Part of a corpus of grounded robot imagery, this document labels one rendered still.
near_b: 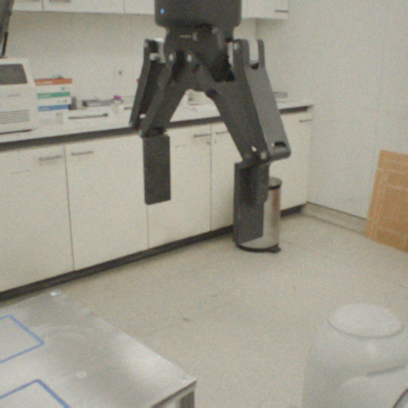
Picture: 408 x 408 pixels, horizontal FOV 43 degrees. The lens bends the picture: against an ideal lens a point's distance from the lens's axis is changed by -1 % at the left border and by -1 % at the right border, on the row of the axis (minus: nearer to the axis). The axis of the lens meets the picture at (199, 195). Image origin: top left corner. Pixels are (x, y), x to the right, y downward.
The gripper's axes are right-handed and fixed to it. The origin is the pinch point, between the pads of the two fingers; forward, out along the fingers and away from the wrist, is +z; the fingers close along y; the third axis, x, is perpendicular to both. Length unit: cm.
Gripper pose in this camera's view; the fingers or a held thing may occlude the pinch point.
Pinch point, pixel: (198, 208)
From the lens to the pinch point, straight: 49.4
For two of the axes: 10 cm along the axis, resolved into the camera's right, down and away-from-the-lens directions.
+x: -7.8, 1.9, -6.0
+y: -6.3, -2.3, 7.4
